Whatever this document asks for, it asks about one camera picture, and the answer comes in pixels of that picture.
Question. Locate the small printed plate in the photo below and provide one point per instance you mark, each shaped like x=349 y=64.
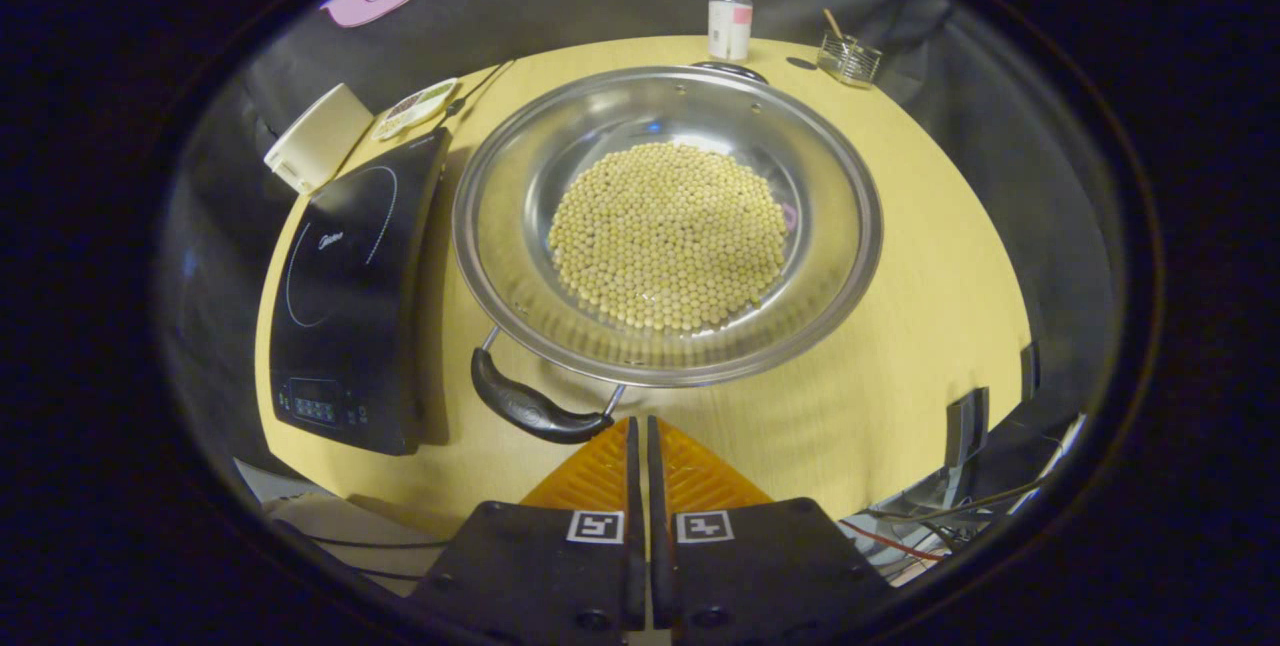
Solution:
x=415 y=108

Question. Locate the white box appliance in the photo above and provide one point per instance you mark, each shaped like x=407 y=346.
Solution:
x=320 y=136

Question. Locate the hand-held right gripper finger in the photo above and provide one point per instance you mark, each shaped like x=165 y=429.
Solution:
x=658 y=526
x=636 y=526

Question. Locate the clear bottle pink label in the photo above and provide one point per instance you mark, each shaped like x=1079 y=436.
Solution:
x=730 y=26

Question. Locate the wooden stick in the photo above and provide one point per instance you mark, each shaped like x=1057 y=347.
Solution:
x=833 y=24

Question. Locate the black induction cooktop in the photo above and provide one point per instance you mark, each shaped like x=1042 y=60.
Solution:
x=350 y=306

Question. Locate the stainless steel pot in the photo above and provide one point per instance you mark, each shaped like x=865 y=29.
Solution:
x=520 y=206

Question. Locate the small dark disc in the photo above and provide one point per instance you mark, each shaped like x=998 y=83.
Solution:
x=800 y=63

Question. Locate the pile of soybeans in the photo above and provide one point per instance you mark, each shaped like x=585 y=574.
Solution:
x=668 y=236

